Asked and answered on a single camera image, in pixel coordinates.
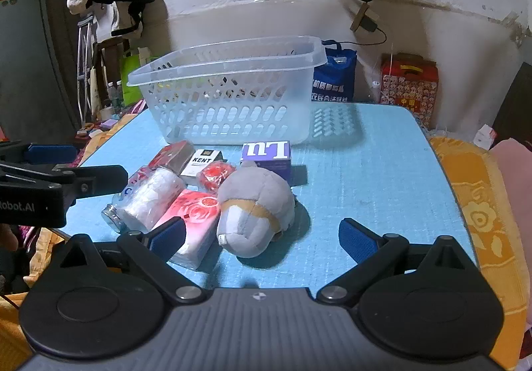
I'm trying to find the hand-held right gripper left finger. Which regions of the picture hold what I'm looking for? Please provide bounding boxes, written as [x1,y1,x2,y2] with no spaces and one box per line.
[50,216,208,305]

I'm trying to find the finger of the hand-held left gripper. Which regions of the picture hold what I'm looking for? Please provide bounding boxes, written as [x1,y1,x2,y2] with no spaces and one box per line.
[0,162,129,205]
[0,141,79,166]

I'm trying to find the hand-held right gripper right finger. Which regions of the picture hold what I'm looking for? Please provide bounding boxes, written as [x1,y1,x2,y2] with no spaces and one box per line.
[316,218,478,307]

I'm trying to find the pink tissue pack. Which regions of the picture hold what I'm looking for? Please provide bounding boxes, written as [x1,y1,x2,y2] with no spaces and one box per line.
[152,189,221,270]

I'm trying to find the clear plastic bottle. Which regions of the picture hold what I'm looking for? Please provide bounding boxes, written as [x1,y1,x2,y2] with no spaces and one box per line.
[102,165,186,234]

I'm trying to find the grey plush toy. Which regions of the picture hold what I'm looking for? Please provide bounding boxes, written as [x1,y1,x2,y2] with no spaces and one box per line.
[216,161,297,259]

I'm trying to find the clear plastic basket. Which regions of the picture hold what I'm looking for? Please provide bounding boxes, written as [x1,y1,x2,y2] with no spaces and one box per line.
[127,35,329,146]

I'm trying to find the small red wrapped packet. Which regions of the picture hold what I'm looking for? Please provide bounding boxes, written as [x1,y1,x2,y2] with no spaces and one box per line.
[196,162,237,193]

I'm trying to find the red clear-wrapped packet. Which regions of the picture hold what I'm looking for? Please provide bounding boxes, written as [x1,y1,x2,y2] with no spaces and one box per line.
[147,140,196,174]

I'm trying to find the pink floral cloth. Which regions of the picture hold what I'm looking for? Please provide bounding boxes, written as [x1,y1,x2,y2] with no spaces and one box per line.
[116,99,147,119]

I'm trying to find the white cigarette box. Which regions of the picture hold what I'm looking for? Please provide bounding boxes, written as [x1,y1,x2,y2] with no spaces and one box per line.
[181,149,225,178]

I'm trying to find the clear water bottle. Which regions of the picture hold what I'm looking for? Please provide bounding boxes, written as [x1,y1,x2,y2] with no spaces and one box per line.
[106,80,123,110]

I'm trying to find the grey metal cabinet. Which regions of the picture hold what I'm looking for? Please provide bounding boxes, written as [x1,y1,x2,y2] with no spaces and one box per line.
[0,0,79,141]

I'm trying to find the metal crutches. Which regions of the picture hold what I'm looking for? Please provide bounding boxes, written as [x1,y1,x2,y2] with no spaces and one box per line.
[76,16,98,126]

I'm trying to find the green shopping bag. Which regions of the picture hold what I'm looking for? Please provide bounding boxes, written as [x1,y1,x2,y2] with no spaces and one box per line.
[120,49,144,106]

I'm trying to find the brown wooden chair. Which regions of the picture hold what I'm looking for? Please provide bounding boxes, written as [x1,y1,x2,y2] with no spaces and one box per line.
[92,38,129,118]

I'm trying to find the purple box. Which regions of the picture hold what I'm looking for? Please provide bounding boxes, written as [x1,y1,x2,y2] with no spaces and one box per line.
[242,141,292,181]

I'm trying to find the white paper bag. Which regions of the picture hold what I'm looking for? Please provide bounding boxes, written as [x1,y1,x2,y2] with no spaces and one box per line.
[137,46,161,68]

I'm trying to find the yellow patterned blanket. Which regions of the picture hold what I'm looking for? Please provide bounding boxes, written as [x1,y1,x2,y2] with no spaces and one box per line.
[428,136,532,371]

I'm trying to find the white hanging cloth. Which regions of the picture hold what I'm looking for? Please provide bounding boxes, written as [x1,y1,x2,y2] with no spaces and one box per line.
[97,3,121,39]

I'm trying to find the blue tote bag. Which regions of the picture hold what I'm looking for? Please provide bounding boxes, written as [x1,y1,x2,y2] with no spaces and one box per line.
[312,40,358,102]

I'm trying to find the red gift box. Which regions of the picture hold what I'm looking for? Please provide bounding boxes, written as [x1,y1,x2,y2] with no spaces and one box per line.
[380,53,439,124]

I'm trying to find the small white box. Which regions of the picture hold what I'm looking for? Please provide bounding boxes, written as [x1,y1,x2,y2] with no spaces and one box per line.
[474,124,497,149]

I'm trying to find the dark wooden furniture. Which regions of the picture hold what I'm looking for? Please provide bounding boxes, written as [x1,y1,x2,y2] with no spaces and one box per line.
[492,62,532,143]

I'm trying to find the wall socket block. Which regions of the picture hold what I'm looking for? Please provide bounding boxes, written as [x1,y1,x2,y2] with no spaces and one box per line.
[349,3,370,32]

